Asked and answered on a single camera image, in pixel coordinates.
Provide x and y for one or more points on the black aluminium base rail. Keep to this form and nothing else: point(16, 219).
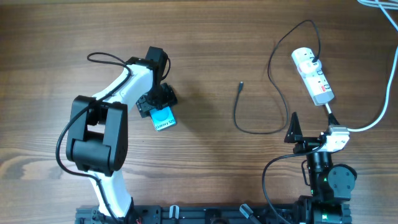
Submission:
point(214, 214)

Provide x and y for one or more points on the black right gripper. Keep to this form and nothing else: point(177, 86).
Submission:
point(294, 134)

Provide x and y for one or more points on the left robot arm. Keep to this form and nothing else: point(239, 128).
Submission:
point(97, 134)

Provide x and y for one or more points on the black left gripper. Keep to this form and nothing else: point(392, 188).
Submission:
point(170, 99)

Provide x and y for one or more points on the white USB charger plug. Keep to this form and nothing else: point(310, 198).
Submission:
point(308, 66)

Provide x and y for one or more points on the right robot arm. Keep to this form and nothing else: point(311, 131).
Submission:
point(330, 184)

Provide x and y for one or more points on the teal Galaxy smartphone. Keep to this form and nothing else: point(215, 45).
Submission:
point(162, 119)

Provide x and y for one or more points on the white power strip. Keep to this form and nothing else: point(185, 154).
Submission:
point(318, 87)

